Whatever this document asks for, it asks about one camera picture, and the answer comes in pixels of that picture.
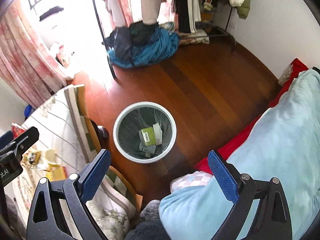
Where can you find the light blue blanket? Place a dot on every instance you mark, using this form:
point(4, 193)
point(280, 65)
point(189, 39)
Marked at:
point(284, 143)

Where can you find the blue clothes pile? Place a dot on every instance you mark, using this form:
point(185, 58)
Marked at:
point(141, 45)

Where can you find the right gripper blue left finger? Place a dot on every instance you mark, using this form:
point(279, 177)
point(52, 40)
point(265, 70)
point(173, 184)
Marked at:
point(92, 175)

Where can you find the small colourful snack wrapper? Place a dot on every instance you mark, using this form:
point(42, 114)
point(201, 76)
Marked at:
point(31, 157)

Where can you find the grey fluffy slipper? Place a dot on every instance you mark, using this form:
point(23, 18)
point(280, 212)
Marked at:
point(150, 211)

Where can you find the pink floral curtain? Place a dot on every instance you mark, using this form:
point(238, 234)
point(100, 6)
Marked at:
point(27, 66)

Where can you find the yellow snack wrapper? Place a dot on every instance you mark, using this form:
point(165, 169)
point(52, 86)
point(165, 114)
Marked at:
point(50, 164)

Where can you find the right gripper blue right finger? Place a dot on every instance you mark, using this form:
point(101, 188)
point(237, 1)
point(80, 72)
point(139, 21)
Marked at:
point(226, 175)

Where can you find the white long cardboard box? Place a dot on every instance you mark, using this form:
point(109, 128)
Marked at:
point(158, 133)

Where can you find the black clothes rack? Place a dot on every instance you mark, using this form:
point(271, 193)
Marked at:
point(121, 14)

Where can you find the white round trash bin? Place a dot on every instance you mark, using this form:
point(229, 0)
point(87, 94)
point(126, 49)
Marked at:
point(136, 117)

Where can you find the red snack packet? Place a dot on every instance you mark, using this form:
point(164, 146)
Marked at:
point(17, 130)

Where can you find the green white small box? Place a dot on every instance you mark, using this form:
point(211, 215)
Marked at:
point(147, 137)

